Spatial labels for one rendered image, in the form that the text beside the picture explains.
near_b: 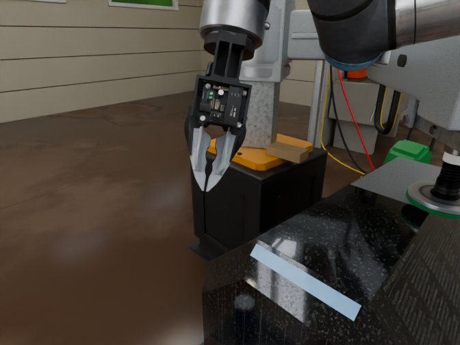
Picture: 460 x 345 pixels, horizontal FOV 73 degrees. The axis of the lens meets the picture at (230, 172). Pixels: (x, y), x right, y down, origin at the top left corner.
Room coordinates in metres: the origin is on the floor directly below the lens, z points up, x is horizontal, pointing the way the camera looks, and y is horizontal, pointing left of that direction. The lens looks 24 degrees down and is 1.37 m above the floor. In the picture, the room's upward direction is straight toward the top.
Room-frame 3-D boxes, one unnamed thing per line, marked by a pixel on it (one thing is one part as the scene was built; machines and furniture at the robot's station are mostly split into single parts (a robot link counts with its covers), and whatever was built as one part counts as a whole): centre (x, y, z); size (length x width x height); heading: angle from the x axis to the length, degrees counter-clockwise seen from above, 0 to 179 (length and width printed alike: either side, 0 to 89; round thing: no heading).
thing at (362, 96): (4.15, -1.91, 0.43); 1.30 x 0.62 x 0.86; 138
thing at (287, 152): (1.54, -0.30, 0.81); 0.20 x 0.10 x 0.05; 51
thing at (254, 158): (1.76, -0.17, 0.76); 0.49 x 0.49 x 0.05; 43
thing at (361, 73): (4.20, -1.68, 1.00); 0.50 x 0.22 x 0.33; 138
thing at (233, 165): (1.76, -0.17, 0.37); 0.66 x 0.66 x 0.74; 43
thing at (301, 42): (1.70, -0.36, 1.37); 0.74 x 0.34 x 0.25; 73
